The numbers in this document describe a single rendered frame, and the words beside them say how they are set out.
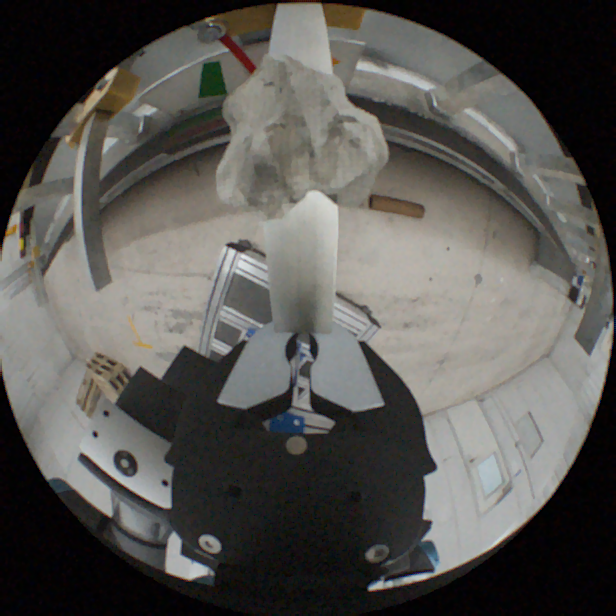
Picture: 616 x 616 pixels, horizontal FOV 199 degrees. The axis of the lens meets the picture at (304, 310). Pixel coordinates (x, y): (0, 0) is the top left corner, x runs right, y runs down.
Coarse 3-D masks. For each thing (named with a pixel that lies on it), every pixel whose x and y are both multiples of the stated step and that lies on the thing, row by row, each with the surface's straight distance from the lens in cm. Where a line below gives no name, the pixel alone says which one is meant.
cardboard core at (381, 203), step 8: (368, 200) 98; (376, 200) 92; (384, 200) 94; (392, 200) 96; (400, 200) 99; (376, 208) 93; (384, 208) 94; (392, 208) 95; (400, 208) 97; (408, 208) 99; (416, 208) 102; (424, 208) 106; (416, 216) 104
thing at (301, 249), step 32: (288, 32) 15; (320, 32) 15; (320, 64) 11; (320, 192) 7; (288, 224) 7; (320, 224) 7; (288, 256) 8; (320, 256) 7; (288, 288) 8; (320, 288) 8; (288, 320) 9; (320, 320) 9
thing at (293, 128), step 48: (240, 96) 8; (288, 96) 8; (336, 96) 8; (240, 144) 7; (288, 144) 7; (336, 144) 7; (384, 144) 8; (240, 192) 7; (288, 192) 7; (336, 192) 7
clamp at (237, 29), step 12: (228, 12) 23; (240, 12) 23; (252, 12) 23; (264, 12) 23; (324, 12) 23; (336, 12) 23; (348, 12) 23; (360, 12) 23; (228, 24) 24; (240, 24) 24; (252, 24) 24; (264, 24) 24; (336, 24) 24; (348, 24) 24; (360, 24) 24
